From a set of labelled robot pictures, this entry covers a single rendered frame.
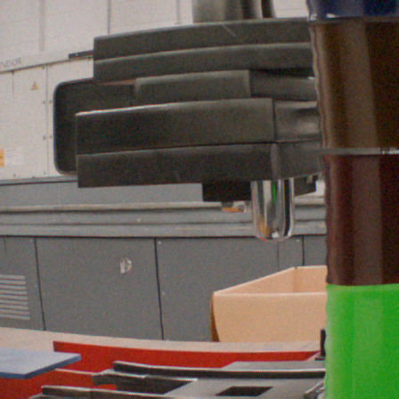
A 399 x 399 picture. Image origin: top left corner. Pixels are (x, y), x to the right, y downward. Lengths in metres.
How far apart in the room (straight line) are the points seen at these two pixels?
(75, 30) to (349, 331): 8.20
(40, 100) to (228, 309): 3.37
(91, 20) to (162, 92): 7.85
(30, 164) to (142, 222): 0.81
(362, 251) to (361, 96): 0.04
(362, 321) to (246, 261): 5.29
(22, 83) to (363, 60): 6.03
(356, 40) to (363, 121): 0.02
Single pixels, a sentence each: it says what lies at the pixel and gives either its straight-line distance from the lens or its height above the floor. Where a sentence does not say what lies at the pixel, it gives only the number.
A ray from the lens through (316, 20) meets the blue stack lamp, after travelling 0.29.
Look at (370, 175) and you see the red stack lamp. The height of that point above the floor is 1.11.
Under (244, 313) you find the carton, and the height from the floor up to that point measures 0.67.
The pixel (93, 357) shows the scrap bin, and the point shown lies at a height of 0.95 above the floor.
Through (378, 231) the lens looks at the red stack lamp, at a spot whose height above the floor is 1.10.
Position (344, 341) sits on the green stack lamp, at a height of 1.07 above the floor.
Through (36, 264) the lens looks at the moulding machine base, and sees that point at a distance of 6.26.
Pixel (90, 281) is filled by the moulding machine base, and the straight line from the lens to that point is 6.04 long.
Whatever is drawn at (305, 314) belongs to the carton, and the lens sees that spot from 2.92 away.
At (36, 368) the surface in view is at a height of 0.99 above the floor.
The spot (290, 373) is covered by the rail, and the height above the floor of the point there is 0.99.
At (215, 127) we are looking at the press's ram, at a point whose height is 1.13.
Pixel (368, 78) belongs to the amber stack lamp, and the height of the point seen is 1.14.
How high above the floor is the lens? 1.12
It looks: 3 degrees down
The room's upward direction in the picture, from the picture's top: 3 degrees counter-clockwise
